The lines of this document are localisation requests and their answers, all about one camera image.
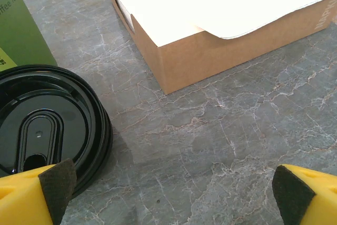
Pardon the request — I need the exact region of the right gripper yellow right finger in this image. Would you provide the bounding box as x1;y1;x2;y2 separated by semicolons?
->
272;164;337;225

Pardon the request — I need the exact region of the stack of green paper cups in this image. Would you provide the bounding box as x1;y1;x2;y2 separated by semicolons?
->
0;0;58;72

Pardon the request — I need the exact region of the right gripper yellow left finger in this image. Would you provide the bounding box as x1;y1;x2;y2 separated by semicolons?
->
0;158;77;225

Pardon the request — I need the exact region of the brown cardboard box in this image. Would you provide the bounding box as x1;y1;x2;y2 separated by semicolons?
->
102;0;337;95

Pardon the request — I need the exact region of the white paper napkin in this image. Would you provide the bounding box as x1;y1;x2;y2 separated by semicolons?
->
168;0;337;40

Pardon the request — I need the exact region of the stack of white napkins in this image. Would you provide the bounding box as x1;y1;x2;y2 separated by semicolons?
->
104;0;206;48

